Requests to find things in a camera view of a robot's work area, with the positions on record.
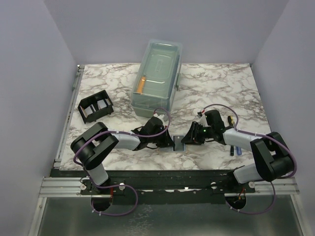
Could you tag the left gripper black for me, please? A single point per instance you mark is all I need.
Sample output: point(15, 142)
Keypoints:
point(167, 141)

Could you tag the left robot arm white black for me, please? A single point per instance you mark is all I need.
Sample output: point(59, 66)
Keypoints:
point(94, 145)

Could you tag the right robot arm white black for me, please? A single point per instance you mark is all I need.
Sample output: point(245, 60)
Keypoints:
point(272, 159)

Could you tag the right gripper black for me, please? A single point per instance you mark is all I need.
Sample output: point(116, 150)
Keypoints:
point(192, 137)

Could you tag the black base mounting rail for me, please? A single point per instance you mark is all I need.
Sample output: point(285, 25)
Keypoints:
point(167, 187)

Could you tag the black green screwdriver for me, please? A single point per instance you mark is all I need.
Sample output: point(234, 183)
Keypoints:
point(232, 150)

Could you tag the aluminium extrusion rail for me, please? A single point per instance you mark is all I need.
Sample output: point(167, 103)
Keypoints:
point(60, 187)

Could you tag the black card box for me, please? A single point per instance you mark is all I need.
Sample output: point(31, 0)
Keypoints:
point(99, 114)

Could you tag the orange tool inside toolbox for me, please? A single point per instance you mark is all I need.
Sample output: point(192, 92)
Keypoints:
point(141, 84)

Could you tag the translucent green plastic toolbox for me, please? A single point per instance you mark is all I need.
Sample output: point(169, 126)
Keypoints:
point(161, 64)

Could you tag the white card in box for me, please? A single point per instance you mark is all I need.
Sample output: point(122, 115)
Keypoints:
point(89, 107)

